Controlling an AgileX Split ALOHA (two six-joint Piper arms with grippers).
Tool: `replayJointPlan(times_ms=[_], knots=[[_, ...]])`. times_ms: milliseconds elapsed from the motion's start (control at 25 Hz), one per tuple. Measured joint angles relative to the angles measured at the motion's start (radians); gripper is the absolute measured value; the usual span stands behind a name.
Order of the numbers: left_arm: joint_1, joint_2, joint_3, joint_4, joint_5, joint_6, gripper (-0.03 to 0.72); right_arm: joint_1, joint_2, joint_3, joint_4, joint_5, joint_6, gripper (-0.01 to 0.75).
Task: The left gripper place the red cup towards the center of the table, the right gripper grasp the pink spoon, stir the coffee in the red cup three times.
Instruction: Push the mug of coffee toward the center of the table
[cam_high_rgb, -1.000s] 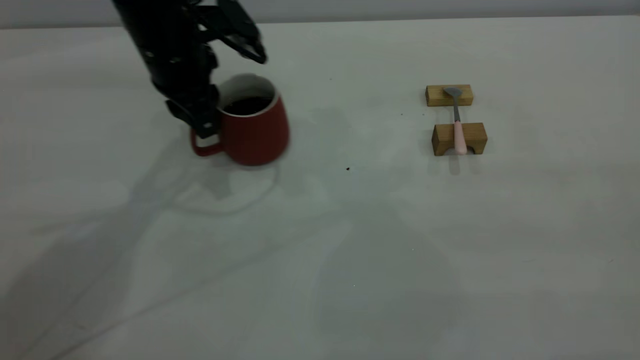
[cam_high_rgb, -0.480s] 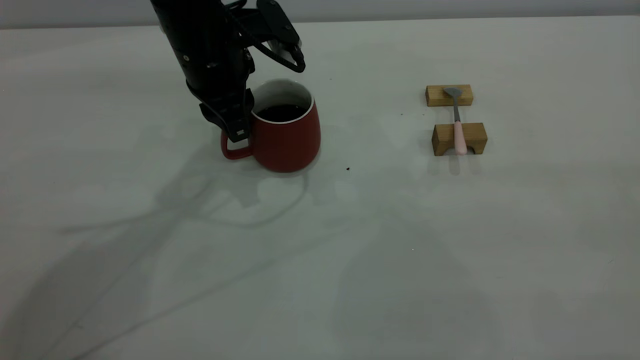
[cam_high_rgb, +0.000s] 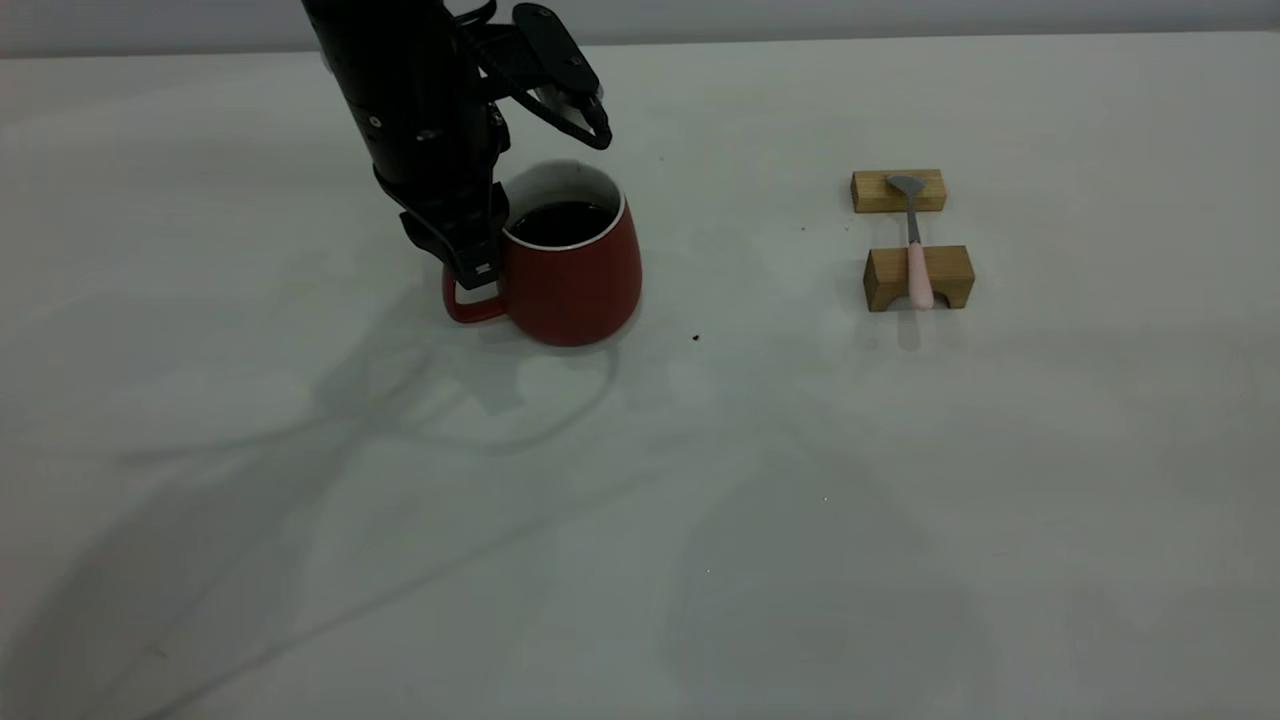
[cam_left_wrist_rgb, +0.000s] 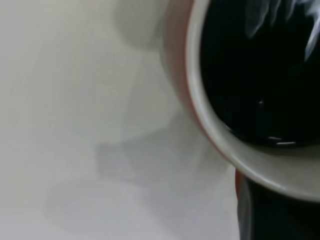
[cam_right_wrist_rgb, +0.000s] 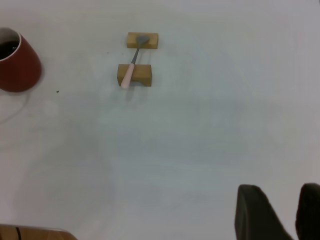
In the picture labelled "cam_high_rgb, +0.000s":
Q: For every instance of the dark coffee liquid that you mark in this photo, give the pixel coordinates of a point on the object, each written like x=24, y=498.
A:
x=565, y=225

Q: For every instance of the notched wooden block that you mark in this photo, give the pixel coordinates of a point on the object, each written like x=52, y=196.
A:
x=885, y=280

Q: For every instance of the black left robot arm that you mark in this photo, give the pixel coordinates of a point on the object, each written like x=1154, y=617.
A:
x=380, y=30

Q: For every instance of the flat wooden block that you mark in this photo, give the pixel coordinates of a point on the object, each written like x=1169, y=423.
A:
x=870, y=192

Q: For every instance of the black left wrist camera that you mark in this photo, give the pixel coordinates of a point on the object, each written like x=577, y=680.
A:
x=545, y=60

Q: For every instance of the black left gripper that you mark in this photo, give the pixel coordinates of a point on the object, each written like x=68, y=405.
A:
x=420, y=130

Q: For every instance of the red ceramic mug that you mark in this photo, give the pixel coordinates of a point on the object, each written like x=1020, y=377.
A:
x=580, y=290

